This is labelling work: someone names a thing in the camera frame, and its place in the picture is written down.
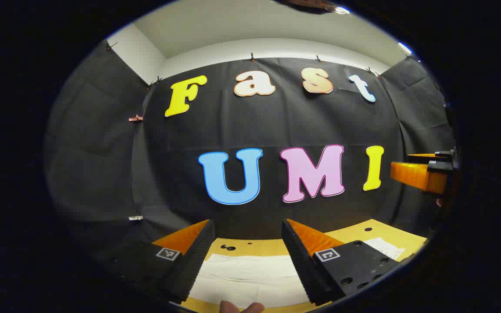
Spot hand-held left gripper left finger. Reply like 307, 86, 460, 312
103, 220, 216, 305

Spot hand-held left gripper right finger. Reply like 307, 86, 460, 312
282, 219, 416, 307

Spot white jeans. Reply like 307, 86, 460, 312
188, 237, 405, 308

